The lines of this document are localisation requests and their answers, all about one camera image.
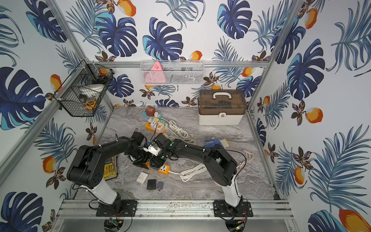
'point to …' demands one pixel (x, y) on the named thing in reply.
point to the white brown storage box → (221, 107)
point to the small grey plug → (160, 185)
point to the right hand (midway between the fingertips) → (154, 159)
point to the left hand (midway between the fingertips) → (152, 159)
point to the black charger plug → (151, 184)
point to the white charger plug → (141, 178)
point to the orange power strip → (164, 169)
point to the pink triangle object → (156, 75)
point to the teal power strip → (144, 114)
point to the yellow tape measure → (90, 104)
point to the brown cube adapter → (150, 111)
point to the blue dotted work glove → (215, 141)
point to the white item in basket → (92, 91)
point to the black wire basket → (69, 97)
